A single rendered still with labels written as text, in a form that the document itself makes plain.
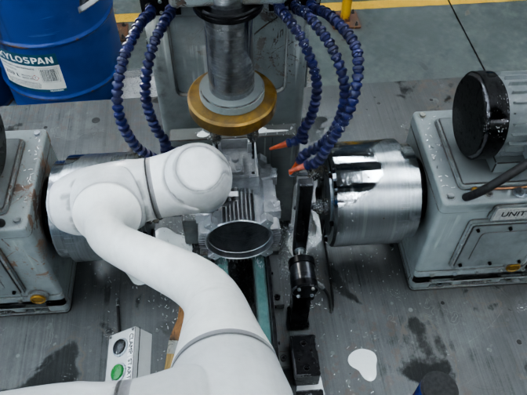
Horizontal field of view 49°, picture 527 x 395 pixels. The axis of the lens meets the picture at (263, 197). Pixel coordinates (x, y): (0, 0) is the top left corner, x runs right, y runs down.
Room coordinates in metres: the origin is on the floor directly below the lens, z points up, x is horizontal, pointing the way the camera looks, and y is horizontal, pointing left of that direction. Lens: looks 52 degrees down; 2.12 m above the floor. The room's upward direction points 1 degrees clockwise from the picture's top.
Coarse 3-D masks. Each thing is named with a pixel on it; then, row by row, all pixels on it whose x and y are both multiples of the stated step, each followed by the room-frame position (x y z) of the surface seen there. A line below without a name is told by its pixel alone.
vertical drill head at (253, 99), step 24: (216, 0) 0.84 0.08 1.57; (240, 0) 0.84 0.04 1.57; (216, 24) 0.84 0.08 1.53; (240, 24) 0.84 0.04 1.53; (216, 48) 0.84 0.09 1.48; (240, 48) 0.84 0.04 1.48; (216, 72) 0.84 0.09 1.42; (240, 72) 0.84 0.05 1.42; (192, 96) 0.87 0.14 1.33; (216, 96) 0.85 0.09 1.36; (240, 96) 0.84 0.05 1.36; (264, 96) 0.87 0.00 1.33; (216, 120) 0.81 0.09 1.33; (240, 120) 0.81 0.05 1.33; (264, 120) 0.82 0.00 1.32; (216, 144) 0.82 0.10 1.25
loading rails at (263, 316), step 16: (256, 256) 0.76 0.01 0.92; (256, 272) 0.72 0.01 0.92; (272, 272) 0.72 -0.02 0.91; (256, 288) 0.67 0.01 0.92; (272, 288) 0.67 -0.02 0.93; (256, 304) 0.63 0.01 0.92; (272, 304) 0.62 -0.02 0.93; (256, 320) 0.61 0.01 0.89; (272, 320) 0.59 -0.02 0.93; (272, 336) 0.55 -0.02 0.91; (288, 352) 0.56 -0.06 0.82; (288, 368) 0.52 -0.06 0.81
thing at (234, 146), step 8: (224, 144) 0.93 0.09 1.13; (232, 144) 0.93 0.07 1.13; (240, 144) 0.94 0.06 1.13; (248, 144) 0.92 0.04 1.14; (224, 152) 0.92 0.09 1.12; (232, 152) 0.92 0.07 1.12; (240, 152) 0.92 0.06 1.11; (248, 152) 0.92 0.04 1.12; (256, 152) 0.93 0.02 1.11; (232, 160) 0.88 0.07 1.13; (240, 160) 0.89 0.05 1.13; (248, 160) 0.90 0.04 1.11; (256, 160) 0.87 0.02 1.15; (232, 168) 0.86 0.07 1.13; (240, 168) 0.86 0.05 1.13; (248, 168) 0.87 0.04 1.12; (256, 168) 0.85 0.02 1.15; (232, 176) 0.85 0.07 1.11; (240, 176) 0.82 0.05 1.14; (248, 176) 0.82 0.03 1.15; (256, 176) 0.82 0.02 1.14; (232, 184) 0.82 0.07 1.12; (240, 184) 0.82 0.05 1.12; (248, 184) 0.82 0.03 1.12; (256, 184) 0.82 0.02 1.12; (248, 192) 0.82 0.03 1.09; (256, 192) 0.82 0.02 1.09
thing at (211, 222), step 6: (258, 156) 0.93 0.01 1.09; (264, 156) 0.94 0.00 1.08; (258, 162) 0.92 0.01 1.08; (264, 162) 0.92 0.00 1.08; (210, 216) 0.75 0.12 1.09; (264, 216) 0.76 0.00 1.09; (270, 216) 0.76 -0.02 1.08; (204, 222) 0.75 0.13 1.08; (210, 222) 0.74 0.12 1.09; (216, 222) 0.74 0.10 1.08; (264, 222) 0.74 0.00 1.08; (270, 222) 0.75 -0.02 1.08; (210, 228) 0.73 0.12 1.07; (210, 252) 0.74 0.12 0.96; (264, 252) 0.74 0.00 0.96; (270, 252) 0.75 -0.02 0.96; (210, 258) 0.73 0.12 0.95; (216, 258) 0.73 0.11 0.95
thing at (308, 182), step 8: (304, 184) 0.72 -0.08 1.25; (312, 184) 0.72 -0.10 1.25; (304, 192) 0.72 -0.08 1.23; (312, 192) 0.72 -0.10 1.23; (296, 200) 0.73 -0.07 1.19; (304, 200) 0.72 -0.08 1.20; (296, 208) 0.72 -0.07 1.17; (304, 208) 0.72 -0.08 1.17; (296, 216) 0.71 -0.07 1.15; (304, 216) 0.72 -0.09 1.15; (296, 224) 0.71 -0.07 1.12; (304, 224) 0.72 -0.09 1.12; (296, 232) 0.71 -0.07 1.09; (304, 232) 0.72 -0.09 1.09; (296, 240) 0.71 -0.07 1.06; (304, 240) 0.72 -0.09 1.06; (296, 248) 0.71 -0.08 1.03; (304, 248) 0.72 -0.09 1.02
